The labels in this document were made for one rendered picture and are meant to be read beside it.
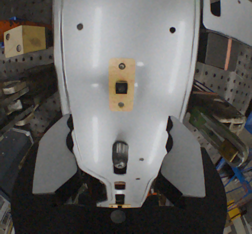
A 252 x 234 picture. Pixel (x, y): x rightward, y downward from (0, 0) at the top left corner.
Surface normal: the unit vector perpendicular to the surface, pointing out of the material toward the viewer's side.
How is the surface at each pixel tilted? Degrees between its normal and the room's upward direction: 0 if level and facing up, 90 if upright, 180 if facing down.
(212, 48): 0
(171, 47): 0
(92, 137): 0
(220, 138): 78
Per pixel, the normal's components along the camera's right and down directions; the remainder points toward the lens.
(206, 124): -0.98, 0.08
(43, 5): 0.01, 0.47
